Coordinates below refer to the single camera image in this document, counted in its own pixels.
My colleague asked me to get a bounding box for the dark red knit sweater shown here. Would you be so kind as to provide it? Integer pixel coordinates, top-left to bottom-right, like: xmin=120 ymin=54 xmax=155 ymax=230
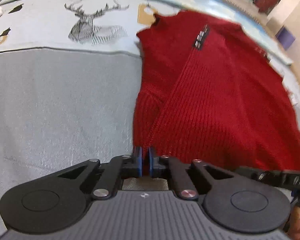
xmin=133 ymin=11 xmax=300 ymax=171

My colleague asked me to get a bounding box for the grey printed bed sheet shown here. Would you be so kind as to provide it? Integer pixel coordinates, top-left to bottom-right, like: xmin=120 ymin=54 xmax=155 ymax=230
xmin=0 ymin=0 xmax=300 ymax=238

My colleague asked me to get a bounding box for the person's right hand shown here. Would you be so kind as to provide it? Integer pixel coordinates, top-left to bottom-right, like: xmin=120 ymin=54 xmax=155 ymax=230
xmin=287 ymin=206 xmax=300 ymax=240

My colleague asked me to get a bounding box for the purple rolled mat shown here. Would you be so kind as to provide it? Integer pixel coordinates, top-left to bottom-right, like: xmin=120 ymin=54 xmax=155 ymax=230
xmin=276 ymin=26 xmax=295 ymax=50

